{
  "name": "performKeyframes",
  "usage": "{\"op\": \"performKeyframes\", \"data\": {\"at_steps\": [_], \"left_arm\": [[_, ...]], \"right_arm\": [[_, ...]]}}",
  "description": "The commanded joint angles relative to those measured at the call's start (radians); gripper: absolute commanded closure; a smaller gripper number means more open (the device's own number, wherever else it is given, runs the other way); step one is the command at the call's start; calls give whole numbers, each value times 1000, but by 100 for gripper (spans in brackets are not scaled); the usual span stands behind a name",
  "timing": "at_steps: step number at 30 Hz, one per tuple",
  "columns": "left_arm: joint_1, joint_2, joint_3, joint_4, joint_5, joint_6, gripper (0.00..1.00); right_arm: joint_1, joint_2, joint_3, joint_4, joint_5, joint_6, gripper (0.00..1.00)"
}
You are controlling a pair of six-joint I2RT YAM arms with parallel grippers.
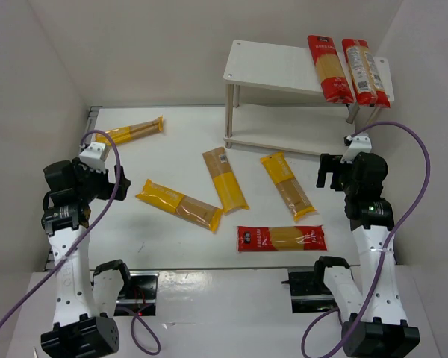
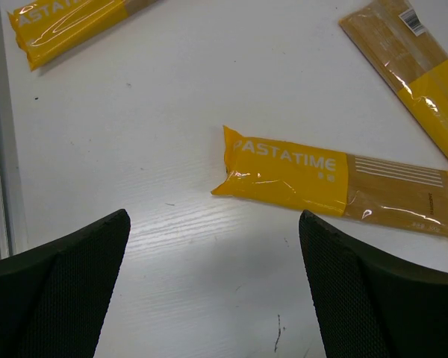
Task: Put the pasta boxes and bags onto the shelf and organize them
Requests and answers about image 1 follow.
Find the white two-tier shelf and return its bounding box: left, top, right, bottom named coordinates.
left=223, top=39, right=396, bottom=157

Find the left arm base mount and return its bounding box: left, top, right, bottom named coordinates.
left=115, top=270, right=159, bottom=317

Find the red spaghetti bag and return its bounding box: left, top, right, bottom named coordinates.
left=237, top=225, right=327, bottom=252
left=307, top=35, right=354, bottom=104

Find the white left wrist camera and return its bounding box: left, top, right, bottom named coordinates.
left=78, top=142, right=109, bottom=173

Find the yellow pasta bag far left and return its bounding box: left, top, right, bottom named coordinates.
left=106, top=116, right=164, bottom=145

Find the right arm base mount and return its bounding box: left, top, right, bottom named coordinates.
left=281, top=269, right=337, bottom=314

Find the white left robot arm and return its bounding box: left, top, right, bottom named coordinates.
left=40, top=157, right=131, bottom=357

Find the yellow pasta bag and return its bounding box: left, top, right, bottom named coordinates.
left=106, top=116, right=164, bottom=145
left=261, top=152, right=316, bottom=222
left=136, top=179, right=223, bottom=233

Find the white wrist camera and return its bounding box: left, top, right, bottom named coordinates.
left=78, top=142, right=109, bottom=173
left=340, top=132, right=372, bottom=164

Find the yellow pasta bag right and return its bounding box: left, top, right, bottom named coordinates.
left=261, top=152, right=316, bottom=222

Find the red spaghetti bag label up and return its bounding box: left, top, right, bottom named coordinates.
left=342, top=38, right=391, bottom=109

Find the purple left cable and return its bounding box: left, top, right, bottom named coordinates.
left=0, top=129, right=161, bottom=358

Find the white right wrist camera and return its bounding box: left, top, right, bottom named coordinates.
left=340, top=132, right=372, bottom=164

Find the red spaghetti bag on shelf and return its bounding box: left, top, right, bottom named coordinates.
left=307, top=35, right=354, bottom=104

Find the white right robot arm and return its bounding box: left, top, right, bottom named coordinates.
left=314, top=152, right=420, bottom=357

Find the yellow pasta bag lower left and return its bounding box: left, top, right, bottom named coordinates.
left=136, top=179, right=223, bottom=233

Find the yellow pasta bag barcode centre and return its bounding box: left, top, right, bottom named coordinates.
left=202, top=147, right=249, bottom=214

